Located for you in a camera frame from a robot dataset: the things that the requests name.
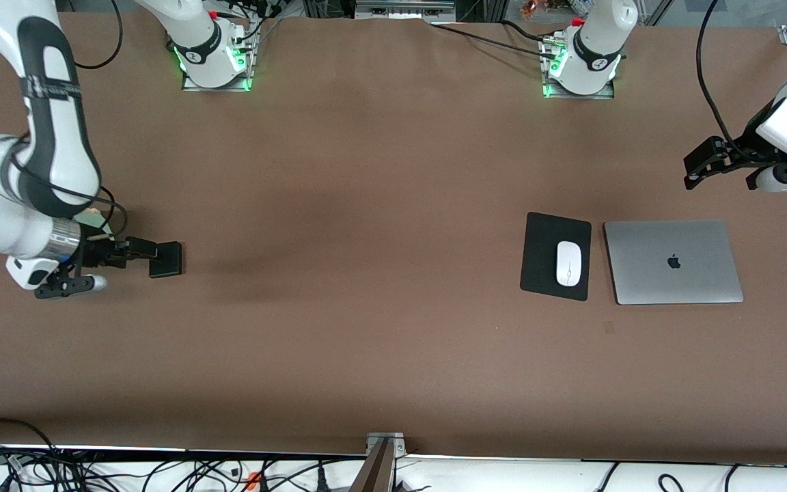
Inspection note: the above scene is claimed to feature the white computer mouse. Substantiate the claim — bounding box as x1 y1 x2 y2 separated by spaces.
556 241 584 287

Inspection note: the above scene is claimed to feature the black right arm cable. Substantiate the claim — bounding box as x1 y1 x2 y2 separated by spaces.
10 0 129 236

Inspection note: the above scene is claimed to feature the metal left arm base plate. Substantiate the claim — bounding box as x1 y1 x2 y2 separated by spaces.
542 81 615 100

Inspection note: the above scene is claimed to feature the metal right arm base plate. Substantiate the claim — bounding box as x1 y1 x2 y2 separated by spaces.
182 72 252 92

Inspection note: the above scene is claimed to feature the brown table cover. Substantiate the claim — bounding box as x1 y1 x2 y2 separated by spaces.
0 10 787 467

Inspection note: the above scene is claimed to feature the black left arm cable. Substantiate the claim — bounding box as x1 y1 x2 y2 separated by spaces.
697 0 753 148

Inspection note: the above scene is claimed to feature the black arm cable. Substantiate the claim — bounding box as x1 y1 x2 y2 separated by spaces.
10 0 129 236
697 0 753 148

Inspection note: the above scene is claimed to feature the green dinosaur plush toy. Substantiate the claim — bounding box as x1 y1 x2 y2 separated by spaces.
83 210 113 237

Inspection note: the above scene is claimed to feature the grey box behind table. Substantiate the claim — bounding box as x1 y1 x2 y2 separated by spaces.
355 0 457 20

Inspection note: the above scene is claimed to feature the metal table edge bracket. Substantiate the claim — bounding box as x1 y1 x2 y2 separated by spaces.
365 432 406 459

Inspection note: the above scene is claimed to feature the silver laptop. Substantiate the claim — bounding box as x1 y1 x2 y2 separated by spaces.
603 219 744 305

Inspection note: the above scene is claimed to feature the black mouse pad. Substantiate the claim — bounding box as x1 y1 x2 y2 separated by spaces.
520 212 592 302

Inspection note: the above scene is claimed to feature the black cable on table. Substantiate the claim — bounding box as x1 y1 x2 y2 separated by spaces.
428 20 555 59

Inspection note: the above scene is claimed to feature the looped black floor cable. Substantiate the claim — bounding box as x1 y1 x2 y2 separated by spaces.
0 418 61 492

